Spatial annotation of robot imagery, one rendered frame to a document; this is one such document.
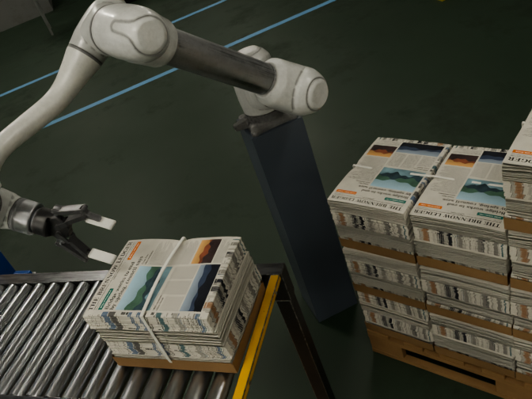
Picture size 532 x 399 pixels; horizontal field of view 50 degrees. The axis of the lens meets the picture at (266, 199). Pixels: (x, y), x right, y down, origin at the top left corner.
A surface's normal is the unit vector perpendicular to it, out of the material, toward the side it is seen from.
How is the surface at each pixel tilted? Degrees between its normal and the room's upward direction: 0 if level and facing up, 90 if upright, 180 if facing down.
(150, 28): 86
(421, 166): 1
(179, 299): 0
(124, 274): 2
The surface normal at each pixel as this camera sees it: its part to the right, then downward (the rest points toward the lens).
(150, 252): -0.22, -0.76
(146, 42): 0.58, 0.25
